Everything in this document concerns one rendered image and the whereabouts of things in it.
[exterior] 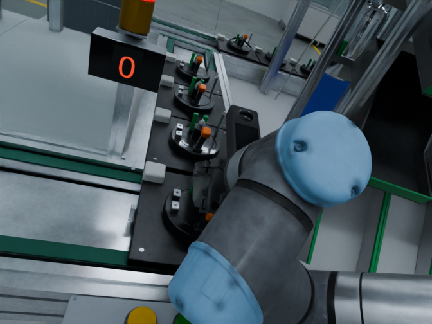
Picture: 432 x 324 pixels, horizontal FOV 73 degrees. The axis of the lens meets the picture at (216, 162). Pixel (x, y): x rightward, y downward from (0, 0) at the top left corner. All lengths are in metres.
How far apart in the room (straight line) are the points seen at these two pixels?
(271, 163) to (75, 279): 0.38
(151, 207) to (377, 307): 0.43
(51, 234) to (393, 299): 0.53
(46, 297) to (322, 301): 0.39
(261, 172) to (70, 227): 0.46
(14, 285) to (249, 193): 0.39
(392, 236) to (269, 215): 0.56
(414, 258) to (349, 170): 0.58
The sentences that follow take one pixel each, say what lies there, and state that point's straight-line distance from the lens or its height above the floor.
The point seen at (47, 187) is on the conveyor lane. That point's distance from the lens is 0.70.
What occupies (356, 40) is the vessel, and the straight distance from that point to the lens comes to 1.36.
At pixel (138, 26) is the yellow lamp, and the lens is 0.53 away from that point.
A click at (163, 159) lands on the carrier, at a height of 0.97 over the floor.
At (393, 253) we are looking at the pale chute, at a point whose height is 1.03.
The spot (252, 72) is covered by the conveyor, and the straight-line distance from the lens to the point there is 1.73.
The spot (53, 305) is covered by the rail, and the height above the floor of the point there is 0.92.
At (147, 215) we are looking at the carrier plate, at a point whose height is 0.97.
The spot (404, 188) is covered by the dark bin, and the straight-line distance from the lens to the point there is 0.60.
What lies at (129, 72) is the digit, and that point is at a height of 1.19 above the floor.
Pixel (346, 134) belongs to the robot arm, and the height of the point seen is 1.34.
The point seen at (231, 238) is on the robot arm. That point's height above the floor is 1.26.
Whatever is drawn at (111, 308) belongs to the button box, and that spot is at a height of 0.96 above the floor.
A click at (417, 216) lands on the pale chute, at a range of 0.80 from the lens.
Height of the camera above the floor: 1.42
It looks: 35 degrees down
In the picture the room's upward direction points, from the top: 23 degrees clockwise
